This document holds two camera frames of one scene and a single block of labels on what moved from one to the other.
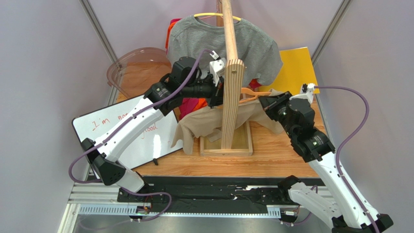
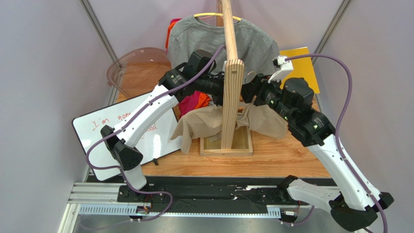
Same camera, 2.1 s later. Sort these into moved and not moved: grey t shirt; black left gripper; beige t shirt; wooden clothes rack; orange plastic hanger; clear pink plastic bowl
Moved: beige t shirt; orange plastic hanger
Not moved: black left gripper; clear pink plastic bowl; grey t shirt; wooden clothes rack
